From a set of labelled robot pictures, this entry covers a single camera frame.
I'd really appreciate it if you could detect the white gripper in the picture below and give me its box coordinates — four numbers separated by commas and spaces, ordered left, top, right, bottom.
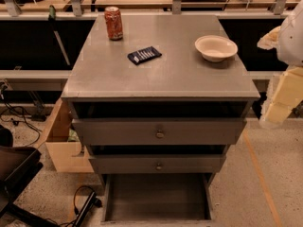
257, 1, 303, 129

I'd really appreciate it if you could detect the orange soda can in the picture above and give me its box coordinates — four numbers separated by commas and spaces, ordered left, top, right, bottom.
104, 7, 123, 41

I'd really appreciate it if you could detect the grey drawer cabinet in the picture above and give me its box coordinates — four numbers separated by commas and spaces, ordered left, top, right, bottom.
61, 14, 261, 187

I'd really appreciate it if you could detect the top grey drawer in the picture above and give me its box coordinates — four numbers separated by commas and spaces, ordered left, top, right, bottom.
72, 118, 246, 146

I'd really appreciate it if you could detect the open bottom grey drawer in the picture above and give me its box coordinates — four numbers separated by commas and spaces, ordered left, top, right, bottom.
102, 173, 212, 225

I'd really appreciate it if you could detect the middle grey drawer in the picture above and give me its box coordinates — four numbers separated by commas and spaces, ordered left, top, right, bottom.
89, 154, 225, 174

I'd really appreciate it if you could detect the white bowl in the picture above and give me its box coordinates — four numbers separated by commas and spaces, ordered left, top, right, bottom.
195, 35, 238, 62

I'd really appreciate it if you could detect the dark blue snack packet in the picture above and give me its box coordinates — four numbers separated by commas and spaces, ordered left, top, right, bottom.
127, 46, 162, 65

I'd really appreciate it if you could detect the wooden box on floor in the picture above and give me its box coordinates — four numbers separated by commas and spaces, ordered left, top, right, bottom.
41, 99, 93, 173

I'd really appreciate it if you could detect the black power strip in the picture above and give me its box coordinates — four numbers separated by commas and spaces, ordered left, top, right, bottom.
72, 192, 102, 227

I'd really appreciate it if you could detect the black chair base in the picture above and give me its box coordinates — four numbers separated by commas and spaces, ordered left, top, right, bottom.
0, 126, 58, 227

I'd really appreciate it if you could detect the green handled tool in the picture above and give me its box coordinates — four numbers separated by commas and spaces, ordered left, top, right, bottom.
48, 5, 71, 66

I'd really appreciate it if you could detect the black floor cable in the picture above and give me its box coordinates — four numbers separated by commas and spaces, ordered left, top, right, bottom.
0, 82, 43, 148

